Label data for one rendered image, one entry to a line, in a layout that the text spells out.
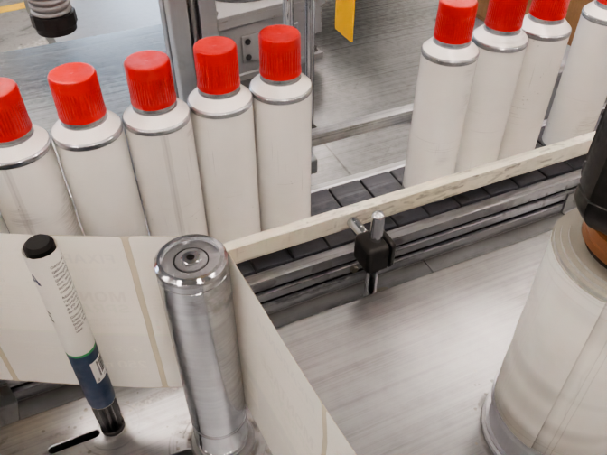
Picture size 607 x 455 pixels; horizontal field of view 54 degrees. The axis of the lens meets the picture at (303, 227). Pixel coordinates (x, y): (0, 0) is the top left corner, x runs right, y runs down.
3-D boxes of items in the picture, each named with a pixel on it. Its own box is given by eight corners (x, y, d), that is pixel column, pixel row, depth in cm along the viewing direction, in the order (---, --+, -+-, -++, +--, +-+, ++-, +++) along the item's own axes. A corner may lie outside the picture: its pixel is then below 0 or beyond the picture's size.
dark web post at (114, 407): (103, 441, 43) (21, 257, 31) (98, 421, 44) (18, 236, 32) (127, 431, 44) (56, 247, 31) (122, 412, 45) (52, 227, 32)
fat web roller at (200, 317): (202, 481, 41) (157, 301, 28) (183, 426, 44) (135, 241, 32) (264, 455, 42) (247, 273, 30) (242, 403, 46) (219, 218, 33)
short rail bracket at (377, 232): (362, 320, 58) (371, 227, 50) (348, 298, 60) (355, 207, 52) (391, 309, 59) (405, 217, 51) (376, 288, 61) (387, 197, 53)
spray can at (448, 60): (418, 208, 62) (451, 15, 49) (393, 181, 66) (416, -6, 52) (460, 195, 64) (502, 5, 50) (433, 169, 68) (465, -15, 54)
